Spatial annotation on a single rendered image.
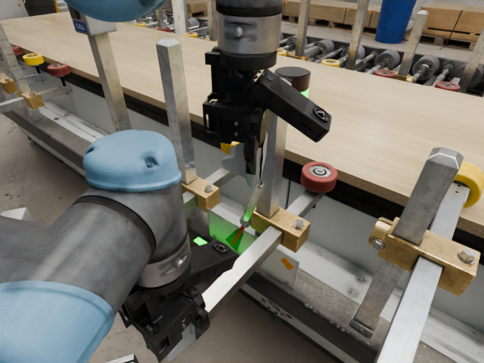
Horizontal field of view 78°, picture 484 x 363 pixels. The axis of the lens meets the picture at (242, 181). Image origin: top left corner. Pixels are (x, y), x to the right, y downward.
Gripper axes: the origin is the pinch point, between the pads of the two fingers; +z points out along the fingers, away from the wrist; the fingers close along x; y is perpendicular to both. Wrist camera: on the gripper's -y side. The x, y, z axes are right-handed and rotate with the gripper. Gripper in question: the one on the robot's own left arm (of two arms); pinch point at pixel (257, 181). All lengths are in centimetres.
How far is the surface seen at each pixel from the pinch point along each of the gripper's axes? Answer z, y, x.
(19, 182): 105, 191, -71
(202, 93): 12, 35, -56
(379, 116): 11, -23, -56
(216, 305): 15.0, 1.9, 14.4
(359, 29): -1, -13, -118
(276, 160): -0.2, -1.6, -6.7
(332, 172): 10.0, -12.1, -20.9
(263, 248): 14.6, -2.3, 1.1
